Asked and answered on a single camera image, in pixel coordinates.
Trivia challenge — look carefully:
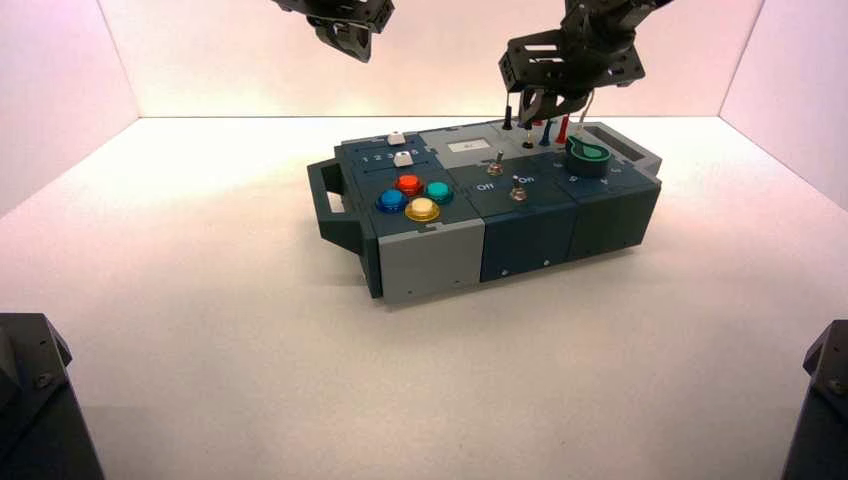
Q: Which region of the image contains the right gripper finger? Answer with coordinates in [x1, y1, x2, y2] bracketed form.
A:
[518, 89, 548, 126]
[533, 92, 591, 126]

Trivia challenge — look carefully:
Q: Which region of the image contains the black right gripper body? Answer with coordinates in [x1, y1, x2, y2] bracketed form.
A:
[498, 26, 647, 92]

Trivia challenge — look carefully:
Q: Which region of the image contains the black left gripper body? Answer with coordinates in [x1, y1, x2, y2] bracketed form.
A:
[271, 0, 397, 34]

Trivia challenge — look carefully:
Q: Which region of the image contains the black banana plug wire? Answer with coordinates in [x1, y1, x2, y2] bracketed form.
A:
[502, 91, 538, 150]

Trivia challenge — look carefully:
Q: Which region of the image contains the blue grey modular task box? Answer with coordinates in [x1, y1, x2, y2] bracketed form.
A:
[306, 119, 664, 306]

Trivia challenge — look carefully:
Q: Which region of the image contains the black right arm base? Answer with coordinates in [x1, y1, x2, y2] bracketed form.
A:
[781, 319, 848, 480]

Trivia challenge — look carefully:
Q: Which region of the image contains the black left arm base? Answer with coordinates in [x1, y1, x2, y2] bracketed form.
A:
[0, 311, 106, 480]

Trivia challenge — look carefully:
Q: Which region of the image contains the green rotary knob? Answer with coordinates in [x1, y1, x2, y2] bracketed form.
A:
[564, 135, 611, 179]

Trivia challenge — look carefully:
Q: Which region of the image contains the teal push button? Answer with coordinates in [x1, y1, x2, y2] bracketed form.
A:
[423, 181, 456, 206]

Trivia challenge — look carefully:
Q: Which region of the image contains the yellow push button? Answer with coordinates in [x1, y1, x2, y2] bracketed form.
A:
[404, 196, 442, 224]

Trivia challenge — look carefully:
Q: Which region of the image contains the blue push button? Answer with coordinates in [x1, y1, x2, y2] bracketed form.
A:
[375, 188, 409, 215]

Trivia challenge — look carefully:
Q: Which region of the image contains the red banana plug wire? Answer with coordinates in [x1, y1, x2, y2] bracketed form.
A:
[533, 113, 572, 146]

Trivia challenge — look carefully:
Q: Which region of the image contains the blue banana plug wire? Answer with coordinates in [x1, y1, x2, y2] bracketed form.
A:
[519, 119, 554, 148]

